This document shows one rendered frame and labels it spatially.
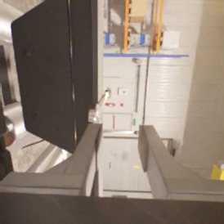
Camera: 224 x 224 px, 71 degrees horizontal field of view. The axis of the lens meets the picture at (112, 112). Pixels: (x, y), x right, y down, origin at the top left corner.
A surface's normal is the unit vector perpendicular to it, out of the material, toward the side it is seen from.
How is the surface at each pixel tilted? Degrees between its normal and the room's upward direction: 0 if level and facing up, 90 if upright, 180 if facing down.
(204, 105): 90
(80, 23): 90
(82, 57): 90
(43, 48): 90
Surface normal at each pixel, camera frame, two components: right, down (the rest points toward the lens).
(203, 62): -0.04, 0.27
